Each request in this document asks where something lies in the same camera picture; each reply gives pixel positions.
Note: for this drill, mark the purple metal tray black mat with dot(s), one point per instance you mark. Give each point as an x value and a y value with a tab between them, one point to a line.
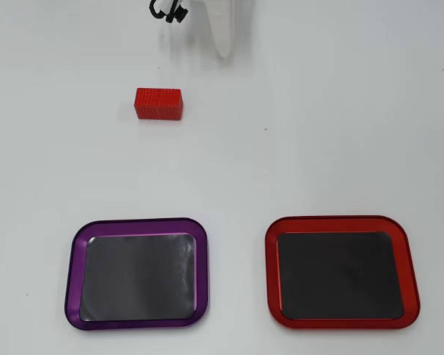
140	277

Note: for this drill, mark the black gripper camera white mount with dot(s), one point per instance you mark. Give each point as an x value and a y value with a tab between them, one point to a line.
177	15

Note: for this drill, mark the red metal tray black mat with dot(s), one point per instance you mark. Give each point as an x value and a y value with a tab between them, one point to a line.
340	275

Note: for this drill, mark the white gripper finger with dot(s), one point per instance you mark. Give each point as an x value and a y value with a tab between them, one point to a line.
223	29

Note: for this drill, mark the red studded block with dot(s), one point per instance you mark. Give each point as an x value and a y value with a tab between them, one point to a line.
158	103

